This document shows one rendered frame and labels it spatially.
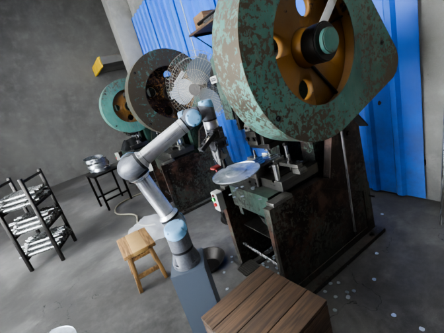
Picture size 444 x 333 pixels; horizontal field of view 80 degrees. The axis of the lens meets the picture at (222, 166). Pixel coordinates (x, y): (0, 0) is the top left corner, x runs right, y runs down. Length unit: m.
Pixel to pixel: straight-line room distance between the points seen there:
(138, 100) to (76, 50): 5.54
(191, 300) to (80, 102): 6.87
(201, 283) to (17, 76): 7.13
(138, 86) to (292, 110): 1.83
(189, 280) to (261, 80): 1.03
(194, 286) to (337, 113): 1.11
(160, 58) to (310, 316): 2.39
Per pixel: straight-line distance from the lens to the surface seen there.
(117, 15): 6.74
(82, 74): 7.99
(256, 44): 1.04
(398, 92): 2.39
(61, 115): 7.86
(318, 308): 1.27
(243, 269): 1.79
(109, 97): 4.36
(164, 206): 1.47
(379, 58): 1.65
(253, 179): 1.60
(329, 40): 1.23
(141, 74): 2.71
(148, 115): 2.68
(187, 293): 1.53
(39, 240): 3.45
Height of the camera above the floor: 1.29
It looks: 17 degrees down
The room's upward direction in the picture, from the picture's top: 16 degrees counter-clockwise
